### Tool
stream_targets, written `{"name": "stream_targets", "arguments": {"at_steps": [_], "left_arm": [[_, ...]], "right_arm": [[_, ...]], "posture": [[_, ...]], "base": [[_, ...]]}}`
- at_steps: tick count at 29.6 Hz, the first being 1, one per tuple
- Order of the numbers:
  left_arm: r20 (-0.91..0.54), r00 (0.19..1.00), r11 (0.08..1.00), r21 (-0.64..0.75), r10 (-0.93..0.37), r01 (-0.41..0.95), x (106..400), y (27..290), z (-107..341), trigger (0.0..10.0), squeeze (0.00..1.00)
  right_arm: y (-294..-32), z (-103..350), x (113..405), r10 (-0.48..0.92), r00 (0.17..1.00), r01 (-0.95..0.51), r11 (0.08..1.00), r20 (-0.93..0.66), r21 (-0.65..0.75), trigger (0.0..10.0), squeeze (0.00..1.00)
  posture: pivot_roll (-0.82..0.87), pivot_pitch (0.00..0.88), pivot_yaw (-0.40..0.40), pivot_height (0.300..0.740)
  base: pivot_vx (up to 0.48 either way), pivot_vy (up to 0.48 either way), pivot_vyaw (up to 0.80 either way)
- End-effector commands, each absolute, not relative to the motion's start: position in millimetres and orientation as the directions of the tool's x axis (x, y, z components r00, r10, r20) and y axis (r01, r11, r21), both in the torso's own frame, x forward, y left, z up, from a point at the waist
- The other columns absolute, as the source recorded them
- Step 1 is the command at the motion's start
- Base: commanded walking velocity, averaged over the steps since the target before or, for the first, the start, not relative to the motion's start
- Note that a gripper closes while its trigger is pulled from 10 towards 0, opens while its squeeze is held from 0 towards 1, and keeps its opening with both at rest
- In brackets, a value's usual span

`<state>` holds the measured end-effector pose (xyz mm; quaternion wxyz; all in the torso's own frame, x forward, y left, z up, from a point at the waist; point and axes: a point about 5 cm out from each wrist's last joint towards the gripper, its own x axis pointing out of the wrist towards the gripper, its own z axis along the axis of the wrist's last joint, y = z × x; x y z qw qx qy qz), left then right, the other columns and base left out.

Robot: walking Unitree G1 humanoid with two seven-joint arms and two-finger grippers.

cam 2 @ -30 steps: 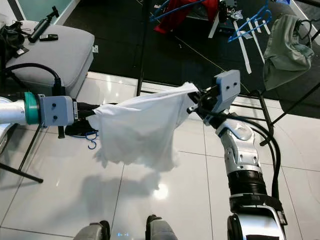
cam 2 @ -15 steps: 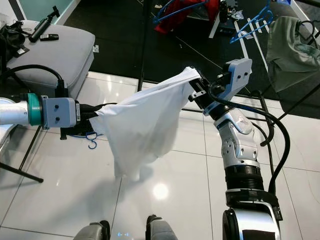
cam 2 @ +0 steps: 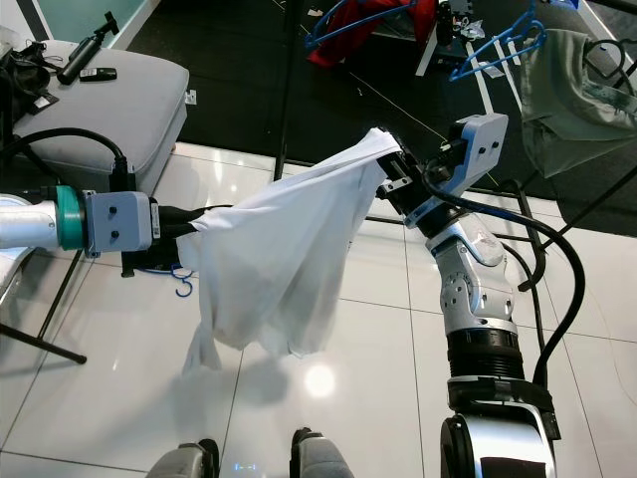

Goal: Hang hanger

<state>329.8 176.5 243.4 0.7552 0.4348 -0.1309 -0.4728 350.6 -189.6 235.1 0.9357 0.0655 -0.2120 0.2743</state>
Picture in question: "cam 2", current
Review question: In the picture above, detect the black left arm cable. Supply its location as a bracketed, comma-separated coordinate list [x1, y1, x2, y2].
[0, 127, 130, 195]

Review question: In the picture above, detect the robot right leg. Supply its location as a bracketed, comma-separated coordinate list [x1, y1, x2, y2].
[289, 428, 359, 478]

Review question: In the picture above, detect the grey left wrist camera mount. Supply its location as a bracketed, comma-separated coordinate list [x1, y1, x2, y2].
[82, 189, 160, 258]

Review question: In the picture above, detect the black folding chair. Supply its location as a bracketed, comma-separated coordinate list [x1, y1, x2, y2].
[0, 319, 88, 364]

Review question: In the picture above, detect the black metal clothes rack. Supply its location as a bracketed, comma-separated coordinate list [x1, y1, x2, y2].
[274, 0, 637, 295]

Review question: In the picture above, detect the robot leg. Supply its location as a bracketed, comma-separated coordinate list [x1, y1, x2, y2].
[147, 438, 220, 478]
[289, 428, 359, 478]

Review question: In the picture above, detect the grey-green garment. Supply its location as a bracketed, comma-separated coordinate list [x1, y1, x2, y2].
[520, 28, 637, 180]

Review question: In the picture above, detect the black hanger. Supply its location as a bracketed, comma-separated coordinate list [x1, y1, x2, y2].
[582, 38, 637, 96]

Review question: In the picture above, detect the white shirt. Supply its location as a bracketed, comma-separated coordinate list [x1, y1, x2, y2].
[181, 126, 404, 374]

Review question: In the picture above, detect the grey upholstered ottoman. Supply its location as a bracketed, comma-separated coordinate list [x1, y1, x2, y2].
[15, 45, 190, 195]

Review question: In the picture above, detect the red shirt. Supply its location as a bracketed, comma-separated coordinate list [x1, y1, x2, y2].
[307, 0, 439, 69]

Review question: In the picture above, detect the black bag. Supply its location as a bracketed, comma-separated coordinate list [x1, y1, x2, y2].
[0, 45, 61, 130]

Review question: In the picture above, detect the robot left leg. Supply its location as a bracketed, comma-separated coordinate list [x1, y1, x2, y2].
[147, 438, 220, 478]

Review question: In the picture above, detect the black selfie stick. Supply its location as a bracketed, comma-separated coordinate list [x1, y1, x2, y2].
[57, 12, 120, 86]

